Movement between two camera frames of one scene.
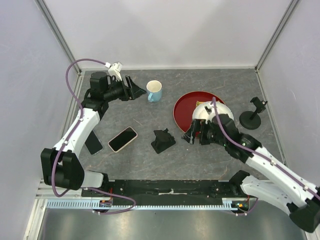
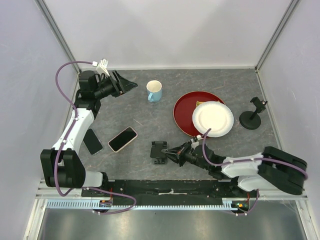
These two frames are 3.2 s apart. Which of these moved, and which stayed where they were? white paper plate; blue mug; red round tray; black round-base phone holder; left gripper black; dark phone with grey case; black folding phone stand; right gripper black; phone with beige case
Moved: black folding phone stand; left gripper black; right gripper black
Stayed: blue mug; dark phone with grey case; phone with beige case; white paper plate; red round tray; black round-base phone holder
